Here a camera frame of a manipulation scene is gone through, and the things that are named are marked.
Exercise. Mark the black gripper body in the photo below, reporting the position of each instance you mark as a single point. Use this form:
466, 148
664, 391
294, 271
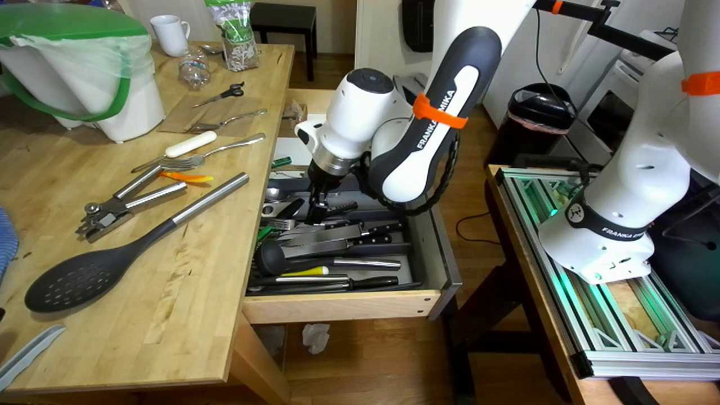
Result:
327, 183

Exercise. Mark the black stool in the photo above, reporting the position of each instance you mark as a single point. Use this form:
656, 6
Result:
284, 19

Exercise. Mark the small wooden block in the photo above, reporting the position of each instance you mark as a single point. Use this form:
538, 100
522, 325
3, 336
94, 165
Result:
288, 120

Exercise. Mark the black bin pink liner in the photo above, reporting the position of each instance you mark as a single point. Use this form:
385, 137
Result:
537, 113

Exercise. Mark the blue cloth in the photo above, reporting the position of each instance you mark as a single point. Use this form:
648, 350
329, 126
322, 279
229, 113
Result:
6, 238

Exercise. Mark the black mounting bar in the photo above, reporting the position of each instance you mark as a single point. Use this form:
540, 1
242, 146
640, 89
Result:
622, 35

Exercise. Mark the black wall-hung object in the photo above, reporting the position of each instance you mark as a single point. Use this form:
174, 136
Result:
418, 23

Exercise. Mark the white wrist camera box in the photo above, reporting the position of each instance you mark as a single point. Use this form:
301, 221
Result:
310, 136

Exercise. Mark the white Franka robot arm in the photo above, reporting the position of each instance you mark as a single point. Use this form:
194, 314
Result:
352, 113

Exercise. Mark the orange peeler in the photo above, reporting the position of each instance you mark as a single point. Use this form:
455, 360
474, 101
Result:
187, 179

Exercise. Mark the clear plastic bag green top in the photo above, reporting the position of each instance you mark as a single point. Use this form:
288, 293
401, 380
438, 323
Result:
238, 37

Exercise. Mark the clear glass jar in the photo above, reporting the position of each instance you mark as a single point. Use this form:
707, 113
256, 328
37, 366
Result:
194, 69

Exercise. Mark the white mug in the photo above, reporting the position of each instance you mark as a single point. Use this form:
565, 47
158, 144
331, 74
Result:
172, 35

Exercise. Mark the grey cutlery tray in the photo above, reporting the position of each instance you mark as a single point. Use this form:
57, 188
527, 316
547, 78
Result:
409, 255

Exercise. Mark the wooden pull-out drawer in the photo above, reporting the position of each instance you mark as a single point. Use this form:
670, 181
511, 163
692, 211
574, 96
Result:
339, 307

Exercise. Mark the white bag green trim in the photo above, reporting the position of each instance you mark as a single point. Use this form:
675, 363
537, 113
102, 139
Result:
76, 74

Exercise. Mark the crumpled white paper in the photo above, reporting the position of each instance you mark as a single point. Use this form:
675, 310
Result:
315, 337

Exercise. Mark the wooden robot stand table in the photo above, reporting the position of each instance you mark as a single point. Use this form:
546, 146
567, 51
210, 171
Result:
554, 328

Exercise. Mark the grey flat utensil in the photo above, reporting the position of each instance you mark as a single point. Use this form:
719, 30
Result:
30, 352

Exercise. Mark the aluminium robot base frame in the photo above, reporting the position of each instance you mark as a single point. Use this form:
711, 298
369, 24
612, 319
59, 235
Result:
599, 316

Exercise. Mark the black ladle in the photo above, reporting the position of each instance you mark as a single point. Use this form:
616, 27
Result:
270, 257

